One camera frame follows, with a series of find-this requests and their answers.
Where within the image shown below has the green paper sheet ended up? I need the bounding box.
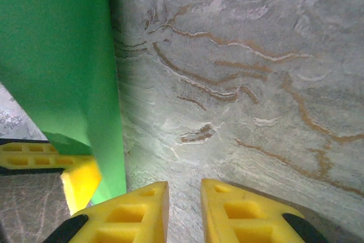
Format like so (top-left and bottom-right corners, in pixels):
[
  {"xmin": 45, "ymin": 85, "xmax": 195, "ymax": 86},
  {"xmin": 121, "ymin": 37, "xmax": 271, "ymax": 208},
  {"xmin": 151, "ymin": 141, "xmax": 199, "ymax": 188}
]
[{"xmin": 0, "ymin": 0, "xmax": 127, "ymax": 207}]

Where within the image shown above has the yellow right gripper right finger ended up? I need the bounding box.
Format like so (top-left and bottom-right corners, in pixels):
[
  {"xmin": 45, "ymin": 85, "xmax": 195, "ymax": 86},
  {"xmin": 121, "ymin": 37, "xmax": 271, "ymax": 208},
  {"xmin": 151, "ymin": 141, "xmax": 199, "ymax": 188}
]
[{"xmin": 200, "ymin": 178, "xmax": 337, "ymax": 243}]

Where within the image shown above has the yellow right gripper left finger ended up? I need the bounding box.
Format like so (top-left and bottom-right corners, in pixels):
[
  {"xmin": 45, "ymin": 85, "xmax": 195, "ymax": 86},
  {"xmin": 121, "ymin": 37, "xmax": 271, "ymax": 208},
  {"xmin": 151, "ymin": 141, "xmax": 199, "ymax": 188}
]
[{"xmin": 47, "ymin": 180, "xmax": 169, "ymax": 243}]

